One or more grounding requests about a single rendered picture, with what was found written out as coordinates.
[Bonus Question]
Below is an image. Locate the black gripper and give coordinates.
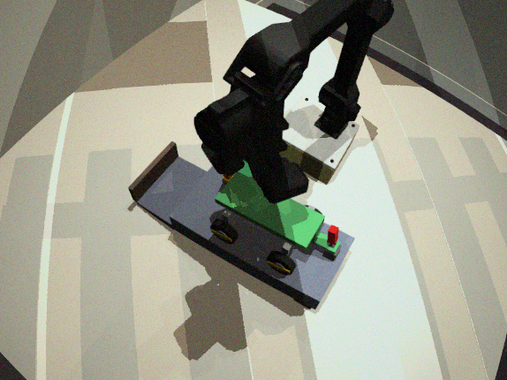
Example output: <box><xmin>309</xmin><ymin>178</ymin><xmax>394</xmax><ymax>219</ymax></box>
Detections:
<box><xmin>248</xmin><ymin>116</ymin><xmax>309</xmax><ymax>204</ymax></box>

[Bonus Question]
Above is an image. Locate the small green trolley with black wheels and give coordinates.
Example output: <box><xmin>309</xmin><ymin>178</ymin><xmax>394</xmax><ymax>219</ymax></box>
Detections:
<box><xmin>210</xmin><ymin>171</ymin><xmax>341</xmax><ymax>276</ymax></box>

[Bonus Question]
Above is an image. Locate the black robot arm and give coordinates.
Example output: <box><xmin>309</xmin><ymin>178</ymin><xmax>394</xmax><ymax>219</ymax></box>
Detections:
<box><xmin>194</xmin><ymin>0</ymin><xmax>394</xmax><ymax>176</ymax></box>

